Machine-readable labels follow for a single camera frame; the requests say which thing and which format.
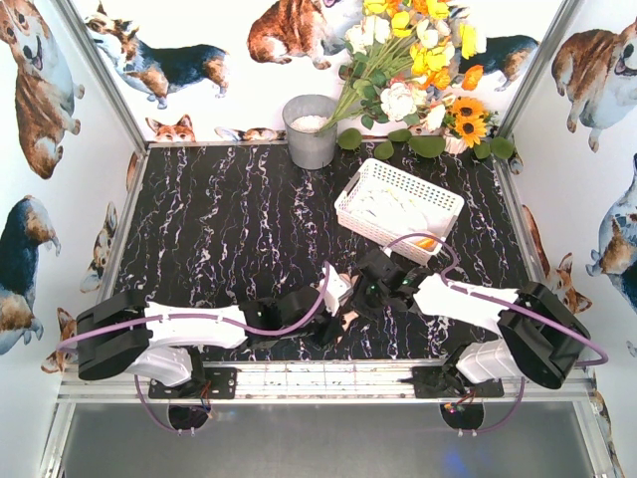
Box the yellow dotted knit glove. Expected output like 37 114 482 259
347 189 418 224

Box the white plastic storage basket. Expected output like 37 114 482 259
334 158 465 265

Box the cream leather glove front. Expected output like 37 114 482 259
339 273 359 332

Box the white knit glove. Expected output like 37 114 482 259
392 210 445 251

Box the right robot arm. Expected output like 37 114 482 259
351 249 590 389

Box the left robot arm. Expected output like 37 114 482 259
77 286 347 387

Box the sunflower pot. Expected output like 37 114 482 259
442 97 498 154

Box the grey metal bucket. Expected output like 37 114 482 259
282 95 337 170

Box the artificial flower bouquet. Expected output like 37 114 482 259
321 1 487 129

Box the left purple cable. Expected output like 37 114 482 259
55 261 332 434

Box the purple cable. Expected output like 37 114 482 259
55 261 332 434
382 232 609 434

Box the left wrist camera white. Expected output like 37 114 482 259
318 263 354 317

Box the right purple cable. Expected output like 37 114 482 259
382 232 609 434

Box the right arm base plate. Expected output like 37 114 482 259
408 366 505 398

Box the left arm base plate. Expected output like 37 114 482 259
148 367 238 399

